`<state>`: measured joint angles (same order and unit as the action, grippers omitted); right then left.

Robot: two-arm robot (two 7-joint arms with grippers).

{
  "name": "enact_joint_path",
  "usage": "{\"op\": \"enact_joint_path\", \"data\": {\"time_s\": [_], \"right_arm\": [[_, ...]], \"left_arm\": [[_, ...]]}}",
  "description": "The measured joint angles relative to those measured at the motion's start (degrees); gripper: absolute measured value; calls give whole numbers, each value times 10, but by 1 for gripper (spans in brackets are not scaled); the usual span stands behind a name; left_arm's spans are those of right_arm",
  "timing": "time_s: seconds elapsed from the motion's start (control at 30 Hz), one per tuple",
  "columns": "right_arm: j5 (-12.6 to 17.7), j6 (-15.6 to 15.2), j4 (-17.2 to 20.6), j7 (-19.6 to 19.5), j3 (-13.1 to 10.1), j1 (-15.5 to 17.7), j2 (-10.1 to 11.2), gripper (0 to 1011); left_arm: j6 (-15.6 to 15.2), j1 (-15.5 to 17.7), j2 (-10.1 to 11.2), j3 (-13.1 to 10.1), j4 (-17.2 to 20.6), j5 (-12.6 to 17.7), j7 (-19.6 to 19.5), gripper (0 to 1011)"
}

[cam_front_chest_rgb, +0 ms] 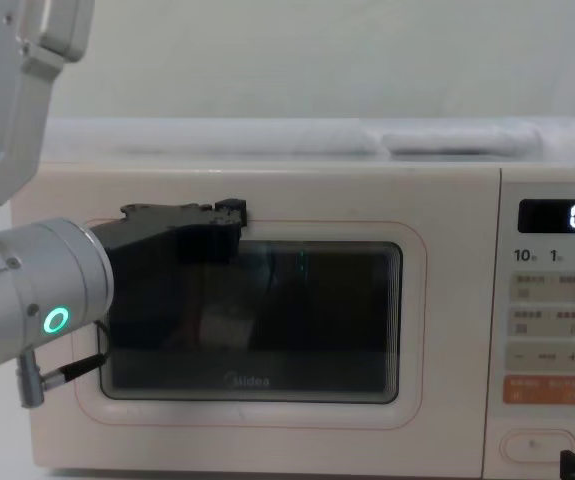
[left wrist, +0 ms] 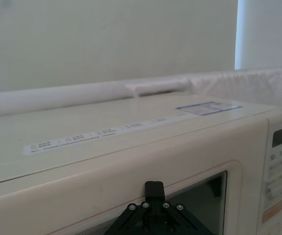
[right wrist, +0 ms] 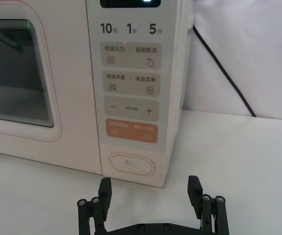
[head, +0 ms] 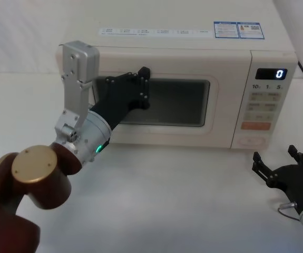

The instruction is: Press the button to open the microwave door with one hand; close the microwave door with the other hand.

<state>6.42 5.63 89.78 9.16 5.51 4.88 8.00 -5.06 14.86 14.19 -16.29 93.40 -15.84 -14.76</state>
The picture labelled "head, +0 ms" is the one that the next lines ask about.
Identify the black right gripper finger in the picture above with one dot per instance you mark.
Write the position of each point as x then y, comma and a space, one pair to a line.
262, 167
302, 159

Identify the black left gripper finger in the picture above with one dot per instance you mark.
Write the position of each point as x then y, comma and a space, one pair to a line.
144, 72
144, 101

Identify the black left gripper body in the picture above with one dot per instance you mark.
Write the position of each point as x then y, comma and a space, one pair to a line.
117, 97

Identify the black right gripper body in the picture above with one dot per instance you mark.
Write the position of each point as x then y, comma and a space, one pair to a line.
293, 182

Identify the cream microwave oven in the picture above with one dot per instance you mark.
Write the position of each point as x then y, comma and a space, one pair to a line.
172, 58

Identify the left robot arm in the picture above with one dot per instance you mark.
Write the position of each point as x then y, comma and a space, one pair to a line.
35, 168

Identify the white table cloth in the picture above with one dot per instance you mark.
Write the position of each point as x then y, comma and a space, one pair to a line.
167, 200

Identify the white curtain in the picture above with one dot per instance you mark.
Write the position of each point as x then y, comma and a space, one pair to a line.
35, 31

